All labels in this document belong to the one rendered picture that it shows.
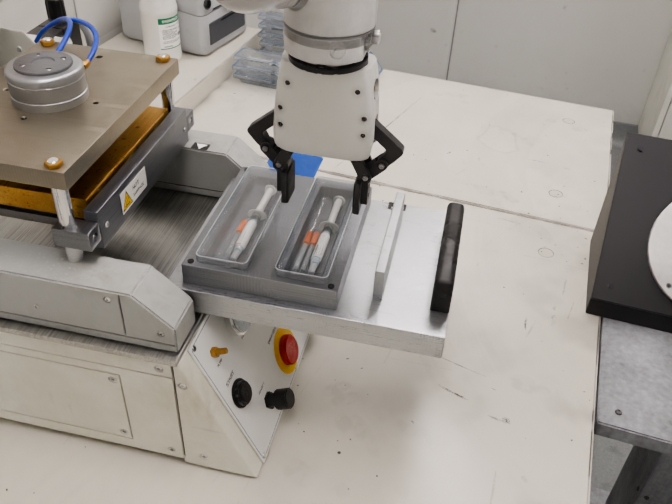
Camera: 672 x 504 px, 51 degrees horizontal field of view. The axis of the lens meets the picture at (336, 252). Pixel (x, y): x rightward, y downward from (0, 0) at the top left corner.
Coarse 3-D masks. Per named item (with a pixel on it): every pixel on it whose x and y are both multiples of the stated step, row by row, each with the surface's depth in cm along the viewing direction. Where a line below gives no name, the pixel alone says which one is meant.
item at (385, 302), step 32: (224, 192) 88; (384, 224) 84; (416, 224) 85; (384, 256) 73; (416, 256) 80; (192, 288) 74; (352, 288) 75; (384, 288) 75; (416, 288) 76; (256, 320) 74; (288, 320) 73; (320, 320) 72; (352, 320) 71; (384, 320) 71; (416, 320) 72; (416, 352) 72
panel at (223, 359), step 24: (216, 336) 78; (240, 336) 83; (264, 336) 88; (216, 360) 78; (240, 360) 82; (264, 360) 87; (216, 384) 77; (264, 384) 86; (288, 384) 91; (240, 408) 80; (264, 408) 85; (264, 432) 84; (264, 456) 83
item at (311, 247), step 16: (320, 176) 86; (320, 192) 83; (336, 192) 83; (352, 192) 83; (304, 208) 80; (320, 208) 80; (336, 208) 81; (304, 224) 78; (320, 224) 78; (336, 224) 78; (288, 240) 75; (304, 240) 76; (320, 240) 76; (336, 240) 76; (288, 256) 73; (304, 256) 73; (320, 256) 74; (304, 272) 71; (320, 272) 72
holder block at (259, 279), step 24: (216, 216) 80; (288, 216) 80; (360, 216) 81; (264, 240) 77; (192, 264) 73; (264, 264) 74; (336, 264) 74; (240, 288) 73; (264, 288) 73; (288, 288) 72; (312, 288) 71; (336, 288) 71
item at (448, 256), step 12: (456, 204) 81; (456, 216) 79; (444, 228) 78; (456, 228) 78; (444, 240) 76; (456, 240) 76; (444, 252) 74; (456, 252) 74; (444, 264) 73; (456, 264) 73; (444, 276) 71; (444, 288) 71; (432, 300) 72; (444, 300) 72; (444, 312) 73
